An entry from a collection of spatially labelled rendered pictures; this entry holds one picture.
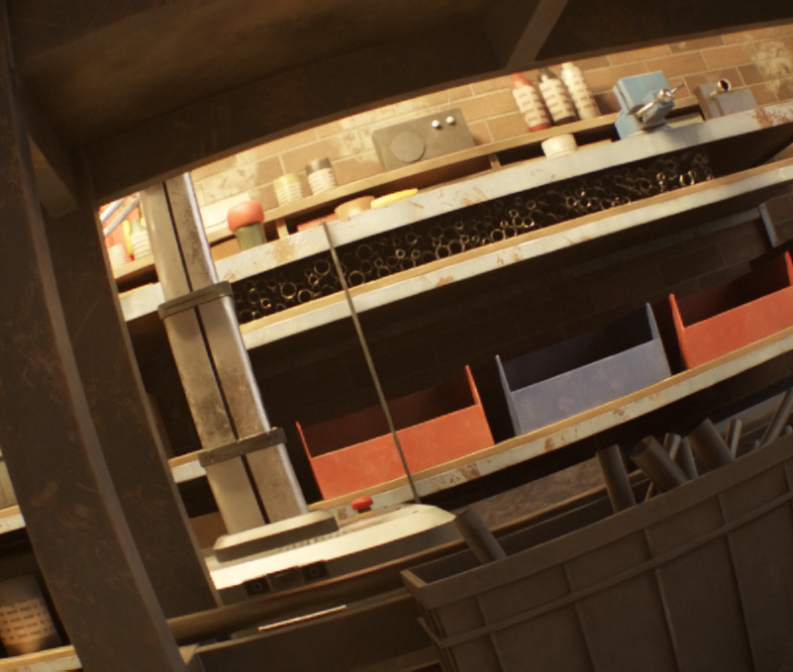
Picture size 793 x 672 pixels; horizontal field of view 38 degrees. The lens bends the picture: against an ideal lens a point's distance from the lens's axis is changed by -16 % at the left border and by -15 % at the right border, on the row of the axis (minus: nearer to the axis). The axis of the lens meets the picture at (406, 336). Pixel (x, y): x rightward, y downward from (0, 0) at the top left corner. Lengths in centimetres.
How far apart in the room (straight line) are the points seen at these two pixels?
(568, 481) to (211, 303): 96
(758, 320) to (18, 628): 191
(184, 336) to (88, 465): 114
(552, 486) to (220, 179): 133
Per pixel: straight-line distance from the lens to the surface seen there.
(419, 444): 263
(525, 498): 267
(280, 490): 201
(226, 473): 201
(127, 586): 92
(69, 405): 92
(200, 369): 204
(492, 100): 356
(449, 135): 336
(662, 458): 112
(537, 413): 266
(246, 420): 203
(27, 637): 279
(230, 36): 137
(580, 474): 269
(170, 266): 207
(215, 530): 266
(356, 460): 262
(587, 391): 269
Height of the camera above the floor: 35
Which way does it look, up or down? 5 degrees up
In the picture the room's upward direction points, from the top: 19 degrees counter-clockwise
